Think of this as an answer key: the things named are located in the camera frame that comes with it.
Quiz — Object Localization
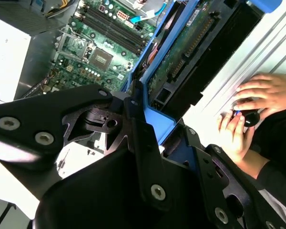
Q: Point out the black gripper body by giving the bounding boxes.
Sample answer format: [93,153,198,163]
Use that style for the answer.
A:
[32,146,286,229]

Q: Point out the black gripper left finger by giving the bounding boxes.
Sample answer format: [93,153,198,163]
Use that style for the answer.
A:
[0,83,174,212]

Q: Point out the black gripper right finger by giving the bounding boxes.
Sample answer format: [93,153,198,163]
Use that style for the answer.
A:
[183,125,286,229]

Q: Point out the hard disk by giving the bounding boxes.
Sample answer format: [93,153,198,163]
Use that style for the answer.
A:
[123,0,284,165]

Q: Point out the person's left hand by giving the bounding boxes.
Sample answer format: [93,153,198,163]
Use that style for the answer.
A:
[216,111,270,167]

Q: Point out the person's right hand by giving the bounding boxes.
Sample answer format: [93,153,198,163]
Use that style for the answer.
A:
[233,73,286,115]

